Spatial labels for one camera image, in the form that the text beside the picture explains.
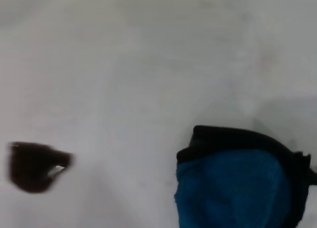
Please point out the blue rag with black trim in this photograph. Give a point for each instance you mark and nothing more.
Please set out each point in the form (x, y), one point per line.
(230, 186)

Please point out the black water stain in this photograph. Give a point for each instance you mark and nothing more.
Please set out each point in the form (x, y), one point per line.
(29, 168)

